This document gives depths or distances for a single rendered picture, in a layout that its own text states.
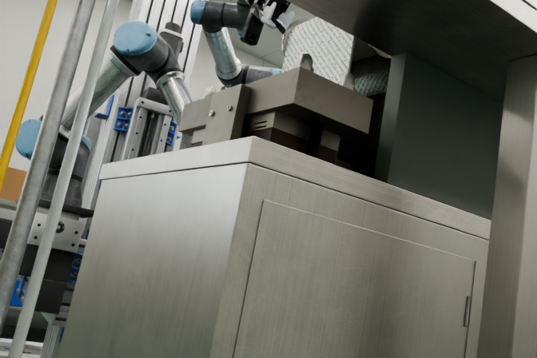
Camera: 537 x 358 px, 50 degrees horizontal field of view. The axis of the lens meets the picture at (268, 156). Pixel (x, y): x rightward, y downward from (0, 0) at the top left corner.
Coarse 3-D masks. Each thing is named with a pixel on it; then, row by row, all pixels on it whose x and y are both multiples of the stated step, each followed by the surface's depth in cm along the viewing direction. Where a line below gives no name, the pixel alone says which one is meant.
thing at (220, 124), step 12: (240, 84) 98; (216, 96) 104; (228, 96) 100; (240, 96) 97; (216, 108) 103; (228, 108) 98; (240, 108) 97; (216, 120) 101; (228, 120) 98; (240, 120) 97; (216, 132) 100; (228, 132) 96; (240, 132) 97; (204, 144) 103
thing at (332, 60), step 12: (348, 36) 113; (312, 48) 123; (324, 48) 119; (336, 48) 115; (348, 48) 112; (288, 60) 129; (324, 60) 118; (336, 60) 114; (348, 60) 111; (324, 72) 116; (336, 72) 113; (348, 72) 110
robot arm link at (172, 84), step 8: (168, 64) 178; (176, 64) 180; (160, 72) 178; (168, 72) 177; (176, 72) 178; (160, 80) 178; (168, 80) 177; (176, 80) 178; (160, 88) 180; (168, 88) 177; (176, 88) 176; (184, 88) 178; (168, 96) 177; (176, 96) 175; (184, 96) 175; (168, 104) 178; (176, 104) 174; (184, 104) 174; (176, 112) 174; (176, 120) 175
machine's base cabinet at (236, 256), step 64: (128, 192) 116; (192, 192) 92; (256, 192) 81; (320, 192) 87; (128, 256) 107; (192, 256) 86; (256, 256) 80; (320, 256) 86; (384, 256) 94; (448, 256) 103; (128, 320) 99; (192, 320) 81; (256, 320) 79; (320, 320) 85; (384, 320) 93; (448, 320) 102
